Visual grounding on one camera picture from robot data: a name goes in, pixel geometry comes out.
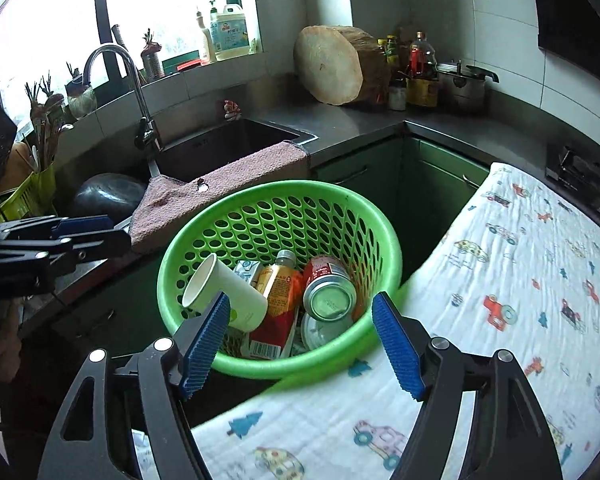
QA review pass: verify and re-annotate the green plastic basket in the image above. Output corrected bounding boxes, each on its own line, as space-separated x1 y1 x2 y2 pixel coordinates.
157 180 403 380

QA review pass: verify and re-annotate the pink towel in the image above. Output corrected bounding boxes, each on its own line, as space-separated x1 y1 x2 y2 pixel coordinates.
129 141 311 255

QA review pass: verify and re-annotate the steel kitchen sink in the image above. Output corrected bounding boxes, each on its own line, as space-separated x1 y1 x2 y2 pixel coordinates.
150 117 318 183

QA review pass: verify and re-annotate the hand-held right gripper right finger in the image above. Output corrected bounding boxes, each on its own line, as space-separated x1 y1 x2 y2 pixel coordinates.
371 292 563 480

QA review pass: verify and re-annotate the red soda can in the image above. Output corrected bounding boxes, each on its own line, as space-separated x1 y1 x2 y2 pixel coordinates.
301 255 358 322

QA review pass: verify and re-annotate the steel pressure cooker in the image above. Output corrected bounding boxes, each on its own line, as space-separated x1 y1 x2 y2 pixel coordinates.
436 60 500 116

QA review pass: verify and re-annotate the white pump bottle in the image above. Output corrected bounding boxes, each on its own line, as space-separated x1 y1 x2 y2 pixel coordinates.
196 7 217 65

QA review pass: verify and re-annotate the black gas stove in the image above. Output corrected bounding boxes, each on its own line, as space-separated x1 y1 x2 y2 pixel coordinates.
545 144 600 226

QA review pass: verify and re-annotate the tin can with plant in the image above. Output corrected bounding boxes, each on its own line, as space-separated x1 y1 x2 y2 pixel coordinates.
141 30 166 81

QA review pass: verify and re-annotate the steel kitchen faucet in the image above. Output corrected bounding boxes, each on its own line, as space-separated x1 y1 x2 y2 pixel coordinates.
82 44 162 176

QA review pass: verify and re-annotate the white pot with plant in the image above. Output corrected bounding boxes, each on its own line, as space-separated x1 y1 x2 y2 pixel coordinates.
65 62 98 120

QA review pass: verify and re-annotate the round wooden chopping block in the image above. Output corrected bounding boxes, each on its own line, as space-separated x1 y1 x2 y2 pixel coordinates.
294 25 391 107

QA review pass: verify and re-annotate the black wok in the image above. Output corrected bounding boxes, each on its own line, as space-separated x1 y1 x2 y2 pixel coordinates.
70 173 147 222

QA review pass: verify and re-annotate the orange label drink bottle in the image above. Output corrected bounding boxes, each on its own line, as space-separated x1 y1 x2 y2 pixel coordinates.
254 249 305 317

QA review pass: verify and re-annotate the white printed cloth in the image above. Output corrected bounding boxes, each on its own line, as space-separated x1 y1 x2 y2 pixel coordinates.
190 162 600 480

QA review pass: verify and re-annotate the green kitchen cabinet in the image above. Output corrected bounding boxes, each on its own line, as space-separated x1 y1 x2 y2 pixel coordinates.
312 135 491 281

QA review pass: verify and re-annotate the white paper cup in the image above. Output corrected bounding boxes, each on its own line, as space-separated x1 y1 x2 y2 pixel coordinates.
181 253 269 332

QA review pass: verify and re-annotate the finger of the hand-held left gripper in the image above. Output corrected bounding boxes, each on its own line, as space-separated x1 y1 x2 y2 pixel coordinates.
0 229 131 297
0 215 115 242

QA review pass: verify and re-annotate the green utensil holder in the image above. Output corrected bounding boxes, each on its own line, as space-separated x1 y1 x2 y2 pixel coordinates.
0 160 58 223

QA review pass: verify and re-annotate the black range hood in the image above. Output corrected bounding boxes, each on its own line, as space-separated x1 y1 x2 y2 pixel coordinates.
527 0 600 88

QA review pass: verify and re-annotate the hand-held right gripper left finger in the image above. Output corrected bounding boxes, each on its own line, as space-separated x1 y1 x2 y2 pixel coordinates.
37 291 231 480

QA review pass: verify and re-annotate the white blue milk carton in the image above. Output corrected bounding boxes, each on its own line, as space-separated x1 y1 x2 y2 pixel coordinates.
232 260 263 291

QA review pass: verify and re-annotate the cooking oil bottle yellow label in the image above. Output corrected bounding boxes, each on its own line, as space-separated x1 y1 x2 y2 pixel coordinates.
407 31 439 109

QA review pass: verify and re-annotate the yellow cap sauce bottle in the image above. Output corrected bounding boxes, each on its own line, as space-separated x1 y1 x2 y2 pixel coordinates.
377 35 400 68

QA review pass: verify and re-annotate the white detergent jug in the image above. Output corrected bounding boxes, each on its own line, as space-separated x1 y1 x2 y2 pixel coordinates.
210 4 251 62

